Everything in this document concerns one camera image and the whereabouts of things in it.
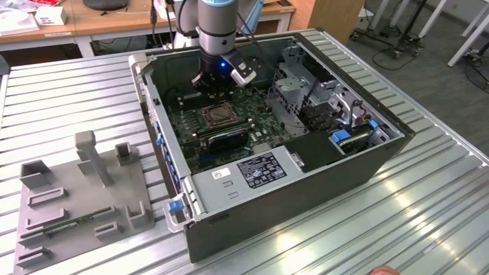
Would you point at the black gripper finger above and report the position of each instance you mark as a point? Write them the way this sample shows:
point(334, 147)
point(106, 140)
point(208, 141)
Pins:
point(202, 84)
point(226, 87)

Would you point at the silver CPU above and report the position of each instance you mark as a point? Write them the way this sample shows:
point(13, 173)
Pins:
point(218, 113)

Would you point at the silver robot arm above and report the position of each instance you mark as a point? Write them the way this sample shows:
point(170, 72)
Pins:
point(216, 34)

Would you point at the black RAM slot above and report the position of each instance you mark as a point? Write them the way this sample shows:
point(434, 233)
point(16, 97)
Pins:
point(213, 127)
point(188, 105)

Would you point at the CPU socket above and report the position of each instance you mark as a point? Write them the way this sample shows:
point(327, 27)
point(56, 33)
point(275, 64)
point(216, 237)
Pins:
point(233, 122)

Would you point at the blue slot retainer strip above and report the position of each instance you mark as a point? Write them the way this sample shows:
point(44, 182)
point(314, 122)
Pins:
point(157, 139)

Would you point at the blue expansion slot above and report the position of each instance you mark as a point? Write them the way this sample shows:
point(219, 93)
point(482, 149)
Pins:
point(216, 157)

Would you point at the silver drive cage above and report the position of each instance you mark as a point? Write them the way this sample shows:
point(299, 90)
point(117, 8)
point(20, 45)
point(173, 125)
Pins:
point(290, 86)

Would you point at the black graphics card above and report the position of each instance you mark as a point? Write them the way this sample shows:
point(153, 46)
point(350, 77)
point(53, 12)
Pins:
point(229, 141)

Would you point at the green motherboard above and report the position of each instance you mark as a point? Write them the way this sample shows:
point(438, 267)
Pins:
point(263, 134)

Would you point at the small silver heat sink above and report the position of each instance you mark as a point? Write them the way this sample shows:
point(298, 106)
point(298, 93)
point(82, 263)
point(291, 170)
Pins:
point(263, 147)

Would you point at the black drive connector block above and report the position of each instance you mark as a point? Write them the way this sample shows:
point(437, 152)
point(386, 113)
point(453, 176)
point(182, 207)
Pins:
point(313, 117)

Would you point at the wooden desk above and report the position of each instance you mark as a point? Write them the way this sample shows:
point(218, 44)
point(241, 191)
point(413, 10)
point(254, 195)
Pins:
point(114, 21)

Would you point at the blue disk carrier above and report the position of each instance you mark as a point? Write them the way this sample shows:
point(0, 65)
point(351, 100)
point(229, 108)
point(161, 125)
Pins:
point(339, 135)

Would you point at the silver power supply unit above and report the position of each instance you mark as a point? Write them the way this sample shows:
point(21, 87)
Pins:
point(229, 189)

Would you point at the wooden cabinet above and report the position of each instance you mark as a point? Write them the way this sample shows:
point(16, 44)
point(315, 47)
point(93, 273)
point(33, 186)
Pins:
point(331, 20)

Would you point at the black round object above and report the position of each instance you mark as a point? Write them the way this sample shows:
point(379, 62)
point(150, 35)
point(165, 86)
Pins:
point(104, 3)

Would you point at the blue plastic clip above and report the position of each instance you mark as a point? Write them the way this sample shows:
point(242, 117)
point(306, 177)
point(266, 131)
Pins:
point(373, 124)

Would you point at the blue case latch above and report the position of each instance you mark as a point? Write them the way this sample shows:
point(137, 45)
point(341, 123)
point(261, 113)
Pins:
point(173, 206)

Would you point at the white labelled box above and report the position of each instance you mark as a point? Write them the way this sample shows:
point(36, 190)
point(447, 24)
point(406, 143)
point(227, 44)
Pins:
point(50, 14)

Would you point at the black PC case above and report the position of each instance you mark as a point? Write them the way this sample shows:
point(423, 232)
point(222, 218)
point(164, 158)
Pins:
point(286, 215)

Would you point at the red white packet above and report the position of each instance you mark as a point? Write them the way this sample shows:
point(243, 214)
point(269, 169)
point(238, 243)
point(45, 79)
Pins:
point(45, 2)

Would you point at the white flat box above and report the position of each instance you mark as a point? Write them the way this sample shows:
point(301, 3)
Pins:
point(17, 23)

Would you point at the black wheeled stand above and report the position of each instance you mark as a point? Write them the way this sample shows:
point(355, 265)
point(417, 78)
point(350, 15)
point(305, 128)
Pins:
point(411, 24)

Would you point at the grey parts rack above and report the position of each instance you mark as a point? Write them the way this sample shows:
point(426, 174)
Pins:
point(76, 206)

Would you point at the green RAM stick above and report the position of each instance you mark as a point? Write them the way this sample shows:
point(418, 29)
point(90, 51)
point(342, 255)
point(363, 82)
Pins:
point(68, 224)

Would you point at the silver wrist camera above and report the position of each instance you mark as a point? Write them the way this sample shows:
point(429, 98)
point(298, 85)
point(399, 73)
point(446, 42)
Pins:
point(243, 77)

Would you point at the white desk frame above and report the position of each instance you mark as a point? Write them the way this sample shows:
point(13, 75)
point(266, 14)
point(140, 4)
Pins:
point(454, 60)
point(431, 20)

